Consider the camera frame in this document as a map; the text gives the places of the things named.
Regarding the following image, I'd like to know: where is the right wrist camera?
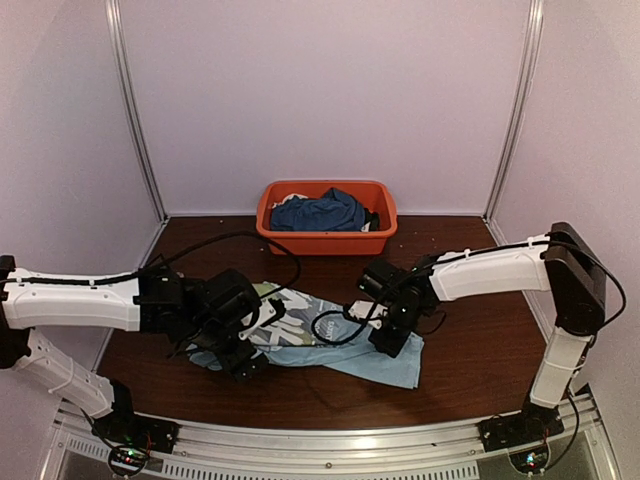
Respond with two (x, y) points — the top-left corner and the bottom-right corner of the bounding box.
(344, 258), (408, 330)

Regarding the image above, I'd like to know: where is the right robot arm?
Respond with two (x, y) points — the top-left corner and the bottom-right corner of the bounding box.
(358, 222), (607, 442)

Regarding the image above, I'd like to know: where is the orange plastic basin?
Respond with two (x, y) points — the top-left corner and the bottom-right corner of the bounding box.
(256, 180), (398, 256)

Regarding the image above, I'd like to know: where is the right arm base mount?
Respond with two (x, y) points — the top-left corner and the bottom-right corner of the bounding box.
(477, 412), (565, 452)

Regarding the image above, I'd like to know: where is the dark blue garment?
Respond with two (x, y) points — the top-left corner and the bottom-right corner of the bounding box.
(269, 188), (369, 232)

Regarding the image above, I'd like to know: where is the aluminium corner post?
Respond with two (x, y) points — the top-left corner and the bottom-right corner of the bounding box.
(104, 0), (168, 226)
(483, 0), (545, 224)

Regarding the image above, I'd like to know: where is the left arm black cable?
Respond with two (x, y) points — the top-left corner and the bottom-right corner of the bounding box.
(144, 230), (303, 301)

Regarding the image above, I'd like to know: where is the right aluminium corner post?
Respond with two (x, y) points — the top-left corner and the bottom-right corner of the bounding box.
(483, 0), (545, 224)

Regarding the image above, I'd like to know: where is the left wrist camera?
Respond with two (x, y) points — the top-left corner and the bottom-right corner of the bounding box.
(202, 269), (286, 342)

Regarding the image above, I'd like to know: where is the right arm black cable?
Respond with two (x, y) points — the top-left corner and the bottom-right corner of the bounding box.
(309, 308), (381, 348)

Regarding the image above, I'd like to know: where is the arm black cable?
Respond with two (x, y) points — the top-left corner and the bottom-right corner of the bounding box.
(309, 308), (381, 348)
(144, 230), (303, 301)

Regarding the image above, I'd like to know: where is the aluminium front rail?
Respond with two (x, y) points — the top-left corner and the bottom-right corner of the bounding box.
(36, 394), (622, 479)

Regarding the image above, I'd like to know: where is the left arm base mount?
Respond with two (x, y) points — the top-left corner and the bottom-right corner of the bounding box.
(93, 411), (179, 454)

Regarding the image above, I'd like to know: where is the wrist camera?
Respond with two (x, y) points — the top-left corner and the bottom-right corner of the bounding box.
(344, 258), (408, 330)
(202, 269), (286, 342)

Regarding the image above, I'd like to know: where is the left aluminium corner post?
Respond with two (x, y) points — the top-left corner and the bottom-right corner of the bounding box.
(104, 0), (168, 226)

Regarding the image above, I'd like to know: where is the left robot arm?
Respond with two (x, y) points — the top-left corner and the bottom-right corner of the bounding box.
(1, 256), (270, 444)

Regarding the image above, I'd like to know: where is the light blue printed t-shirt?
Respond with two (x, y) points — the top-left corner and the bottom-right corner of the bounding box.
(185, 281), (426, 390)

